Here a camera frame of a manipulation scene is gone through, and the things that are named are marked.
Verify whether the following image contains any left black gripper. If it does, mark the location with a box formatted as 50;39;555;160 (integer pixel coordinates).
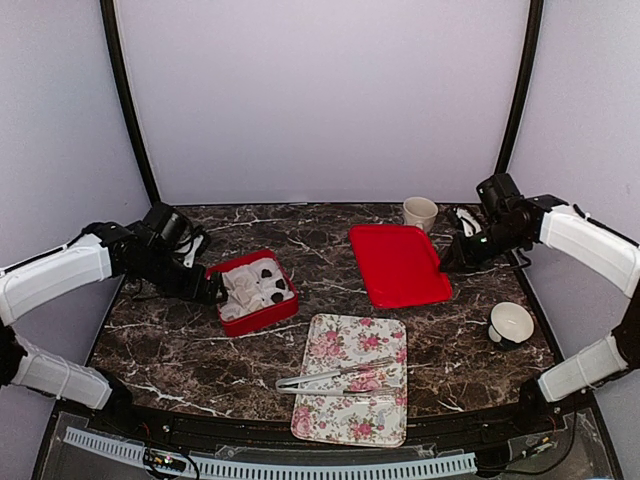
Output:
132;247;229;307

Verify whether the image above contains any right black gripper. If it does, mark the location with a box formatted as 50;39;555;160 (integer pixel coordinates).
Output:
439;219;528;273

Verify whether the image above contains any red chocolate box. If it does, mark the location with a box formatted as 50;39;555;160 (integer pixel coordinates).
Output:
207;249;299;337

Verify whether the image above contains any dark round chocolate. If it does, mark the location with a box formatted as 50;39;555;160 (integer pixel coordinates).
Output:
270;292;284;304

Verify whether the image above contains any red box lid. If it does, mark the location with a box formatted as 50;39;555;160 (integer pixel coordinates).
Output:
349;224;452;309

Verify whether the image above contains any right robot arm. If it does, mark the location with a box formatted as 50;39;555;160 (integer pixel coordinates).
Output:
440;173;639;434

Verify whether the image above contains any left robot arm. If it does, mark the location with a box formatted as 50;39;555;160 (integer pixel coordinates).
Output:
1;202;228;436

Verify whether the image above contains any white ceramic mug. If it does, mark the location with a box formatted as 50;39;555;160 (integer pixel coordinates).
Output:
403;197;439;233

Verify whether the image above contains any white and dark bowl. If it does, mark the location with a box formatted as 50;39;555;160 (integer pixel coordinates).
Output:
488;302;535;351

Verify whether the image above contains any floral rectangular tray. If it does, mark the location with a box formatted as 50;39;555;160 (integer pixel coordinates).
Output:
276;314;408;448

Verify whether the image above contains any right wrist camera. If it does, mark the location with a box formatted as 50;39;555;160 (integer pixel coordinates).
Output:
446;206;483;237

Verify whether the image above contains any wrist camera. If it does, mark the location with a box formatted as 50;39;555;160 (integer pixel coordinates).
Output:
446;206;483;237
176;232;210;268

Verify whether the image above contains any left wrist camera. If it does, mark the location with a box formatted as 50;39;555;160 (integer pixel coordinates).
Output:
176;232;210;268

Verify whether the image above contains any white slotted cable duct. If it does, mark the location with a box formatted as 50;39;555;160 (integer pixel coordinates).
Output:
62;427;477;479

